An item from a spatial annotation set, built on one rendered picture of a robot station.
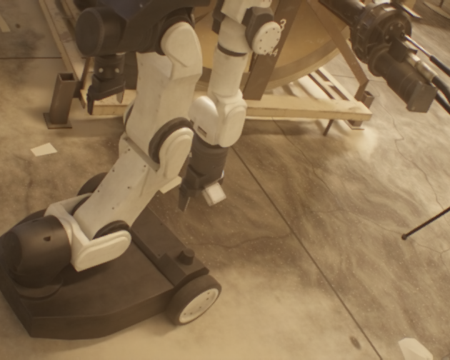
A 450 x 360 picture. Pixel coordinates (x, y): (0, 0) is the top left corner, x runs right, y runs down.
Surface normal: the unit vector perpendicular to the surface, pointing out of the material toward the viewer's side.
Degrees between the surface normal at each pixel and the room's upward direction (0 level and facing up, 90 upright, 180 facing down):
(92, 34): 90
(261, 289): 0
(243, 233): 0
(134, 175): 60
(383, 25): 90
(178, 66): 90
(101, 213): 46
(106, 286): 0
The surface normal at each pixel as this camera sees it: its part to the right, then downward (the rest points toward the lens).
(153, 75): -0.74, 0.34
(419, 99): 0.43, 0.64
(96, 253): 0.65, 0.60
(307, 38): -0.40, -0.51
